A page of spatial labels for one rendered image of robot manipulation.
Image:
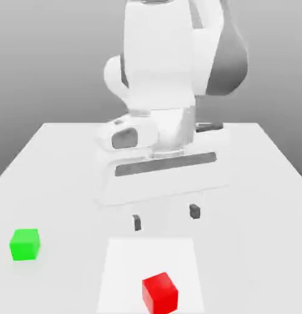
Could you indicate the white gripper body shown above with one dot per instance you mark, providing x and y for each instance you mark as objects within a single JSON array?
[{"x": 165, "y": 181}]

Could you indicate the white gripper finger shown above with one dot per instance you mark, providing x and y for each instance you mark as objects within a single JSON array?
[
  {"x": 137, "y": 222},
  {"x": 194, "y": 211}
]

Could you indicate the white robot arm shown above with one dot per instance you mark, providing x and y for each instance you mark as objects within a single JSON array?
[{"x": 158, "y": 61}]

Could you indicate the small red cube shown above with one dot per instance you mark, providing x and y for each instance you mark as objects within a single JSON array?
[{"x": 160, "y": 293}]

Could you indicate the small green cube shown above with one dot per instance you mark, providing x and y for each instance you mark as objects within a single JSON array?
[{"x": 24, "y": 245}]

